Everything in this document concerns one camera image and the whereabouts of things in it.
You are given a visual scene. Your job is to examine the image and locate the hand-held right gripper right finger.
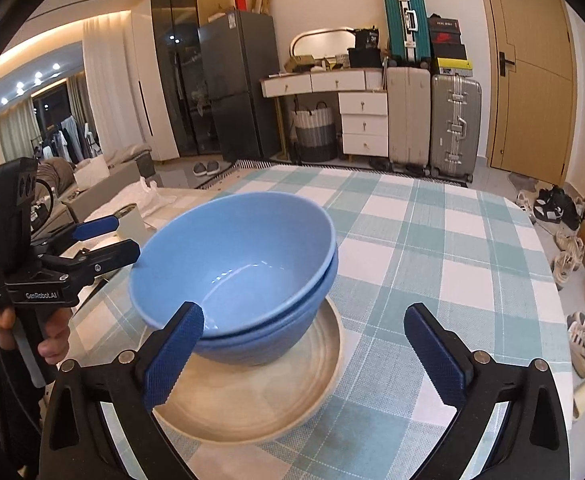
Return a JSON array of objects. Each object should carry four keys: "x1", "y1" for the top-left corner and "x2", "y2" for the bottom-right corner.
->
[{"x1": 403, "y1": 303, "x2": 572, "y2": 480}]

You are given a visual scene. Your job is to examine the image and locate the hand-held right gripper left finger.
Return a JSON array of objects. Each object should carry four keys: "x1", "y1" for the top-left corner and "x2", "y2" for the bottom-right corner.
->
[{"x1": 39, "y1": 301, "x2": 206, "y2": 480}]

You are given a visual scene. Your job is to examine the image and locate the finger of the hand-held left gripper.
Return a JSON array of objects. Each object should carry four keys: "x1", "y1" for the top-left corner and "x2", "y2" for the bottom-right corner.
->
[
  {"x1": 31, "y1": 214, "x2": 121, "y2": 261},
  {"x1": 35, "y1": 239, "x2": 142, "y2": 288}
]

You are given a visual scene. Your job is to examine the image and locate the cream ceramic plate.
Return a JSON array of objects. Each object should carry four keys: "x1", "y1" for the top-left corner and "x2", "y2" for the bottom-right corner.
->
[{"x1": 152, "y1": 297, "x2": 346, "y2": 444}]

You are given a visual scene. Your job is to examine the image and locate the light blue ceramic bowl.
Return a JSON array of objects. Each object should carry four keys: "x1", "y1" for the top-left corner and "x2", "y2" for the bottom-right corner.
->
[{"x1": 128, "y1": 192, "x2": 337, "y2": 338}]

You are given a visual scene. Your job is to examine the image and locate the person's left forearm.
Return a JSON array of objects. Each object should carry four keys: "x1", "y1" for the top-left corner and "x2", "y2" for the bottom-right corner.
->
[{"x1": 0, "y1": 345, "x2": 48, "y2": 476}]

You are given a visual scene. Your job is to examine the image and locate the person's left hand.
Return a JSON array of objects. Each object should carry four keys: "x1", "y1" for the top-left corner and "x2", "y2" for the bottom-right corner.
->
[{"x1": 0, "y1": 305, "x2": 73, "y2": 362}]

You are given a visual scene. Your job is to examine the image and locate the grey sofa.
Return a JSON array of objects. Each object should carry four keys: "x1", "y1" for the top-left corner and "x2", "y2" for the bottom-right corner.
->
[{"x1": 37, "y1": 142, "x2": 156, "y2": 211}]

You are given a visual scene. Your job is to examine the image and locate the white plastic bag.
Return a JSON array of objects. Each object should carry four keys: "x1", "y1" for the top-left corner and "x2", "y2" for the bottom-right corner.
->
[{"x1": 85, "y1": 177, "x2": 178, "y2": 221}]

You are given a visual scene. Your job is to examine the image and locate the clothes rack with garments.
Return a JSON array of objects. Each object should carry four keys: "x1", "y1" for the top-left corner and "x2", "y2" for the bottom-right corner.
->
[{"x1": 32, "y1": 114, "x2": 104, "y2": 163}]

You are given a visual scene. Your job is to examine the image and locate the green white plaid tablecloth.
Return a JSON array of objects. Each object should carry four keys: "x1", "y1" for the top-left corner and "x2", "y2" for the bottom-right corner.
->
[{"x1": 70, "y1": 164, "x2": 573, "y2": 480}]

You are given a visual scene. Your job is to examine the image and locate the white curtain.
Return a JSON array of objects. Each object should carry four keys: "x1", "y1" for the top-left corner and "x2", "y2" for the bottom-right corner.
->
[{"x1": 81, "y1": 12, "x2": 140, "y2": 153}]

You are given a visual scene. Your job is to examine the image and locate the white wardrobe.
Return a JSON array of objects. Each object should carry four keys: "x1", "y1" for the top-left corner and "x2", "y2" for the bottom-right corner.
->
[{"x1": 128, "y1": 7, "x2": 180, "y2": 161}]

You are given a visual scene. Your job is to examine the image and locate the scattered pile of sneakers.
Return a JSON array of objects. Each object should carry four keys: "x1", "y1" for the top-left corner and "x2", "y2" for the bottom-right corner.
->
[{"x1": 515, "y1": 185, "x2": 585, "y2": 418}]

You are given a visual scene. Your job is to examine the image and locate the black glass cabinet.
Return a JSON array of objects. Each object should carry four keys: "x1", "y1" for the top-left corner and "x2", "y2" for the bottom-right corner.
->
[{"x1": 150, "y1": 0, "x2": 223, "y2": 158}]

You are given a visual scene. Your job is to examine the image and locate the dark grey refrigerator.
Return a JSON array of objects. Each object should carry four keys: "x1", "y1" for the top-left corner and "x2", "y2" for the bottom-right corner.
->
[{"x1": 197, "y1": 10, "x2": 283, "y2": 163}]

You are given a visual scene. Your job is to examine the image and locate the silver suitcase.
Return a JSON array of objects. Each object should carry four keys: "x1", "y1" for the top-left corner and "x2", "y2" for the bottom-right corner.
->
[{"x1": 430, "y1": 74, "x2": 483, "y2": 181}]

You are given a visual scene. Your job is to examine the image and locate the woven laundry basket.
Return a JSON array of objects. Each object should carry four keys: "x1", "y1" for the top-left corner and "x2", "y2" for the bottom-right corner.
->
[{"x1": 292, "y1": 101, "x2": 338, "y2": 162}]

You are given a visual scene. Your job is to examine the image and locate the beige suitcase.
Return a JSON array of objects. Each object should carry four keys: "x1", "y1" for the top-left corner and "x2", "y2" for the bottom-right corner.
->
[{"x1": 387, "y1": 66, "x2": 432, "y2": 170}]

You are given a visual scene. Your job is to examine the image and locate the white dresser with drawers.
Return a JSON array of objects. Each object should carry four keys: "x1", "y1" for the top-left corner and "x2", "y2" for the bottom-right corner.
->
[{"x1": 261, "y1": 67, "x2": 391, "y2": 158}]

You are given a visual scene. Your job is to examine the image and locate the small cardboard box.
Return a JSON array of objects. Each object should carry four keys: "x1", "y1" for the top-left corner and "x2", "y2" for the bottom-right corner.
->
[{"x1": 285, "y1": 55, "x2": 323, "y2": 73}]

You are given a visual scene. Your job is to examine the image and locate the wooden door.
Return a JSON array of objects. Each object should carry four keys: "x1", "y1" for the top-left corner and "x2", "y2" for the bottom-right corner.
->
[{"x1": 475, "y1": 0, "x2": 576, "y2": 186}]

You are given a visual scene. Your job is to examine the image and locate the yellow black box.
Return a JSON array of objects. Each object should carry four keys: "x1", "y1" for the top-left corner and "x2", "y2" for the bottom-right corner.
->
[{"x1": 435, "y1": 57, "x2": 473, "y2": 77}]

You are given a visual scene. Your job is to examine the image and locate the arched mirror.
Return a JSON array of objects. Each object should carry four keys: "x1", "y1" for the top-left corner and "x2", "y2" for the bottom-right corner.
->
[{"x1": 291, "y1": 27, "x2": 356, "y2": 58}]

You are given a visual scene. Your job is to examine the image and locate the black bag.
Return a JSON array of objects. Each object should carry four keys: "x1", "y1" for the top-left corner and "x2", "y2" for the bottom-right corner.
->
[{"x1": 347, "y1": 27, "x2": 386, "y2": 68}]

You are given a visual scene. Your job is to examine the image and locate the black shoe boxes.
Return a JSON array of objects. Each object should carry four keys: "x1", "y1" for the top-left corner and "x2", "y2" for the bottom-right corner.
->
[{"x1": 427, "y1": 14, "x2": 466, "y2": 61}]

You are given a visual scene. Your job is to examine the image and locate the teal suitcase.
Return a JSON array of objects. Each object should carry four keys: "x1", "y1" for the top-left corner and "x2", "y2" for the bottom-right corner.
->
[{"x1": 383, "y1": 0, "x2": 431, "y2": 68}]

